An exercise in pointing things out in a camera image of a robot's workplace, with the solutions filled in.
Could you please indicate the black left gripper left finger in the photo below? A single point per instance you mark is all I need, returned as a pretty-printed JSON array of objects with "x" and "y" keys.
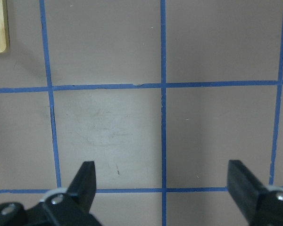
[{"x": 59, "y": 207}]

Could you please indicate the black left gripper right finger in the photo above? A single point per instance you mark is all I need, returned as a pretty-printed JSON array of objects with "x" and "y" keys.
[{"x": 260, "y": 205}]

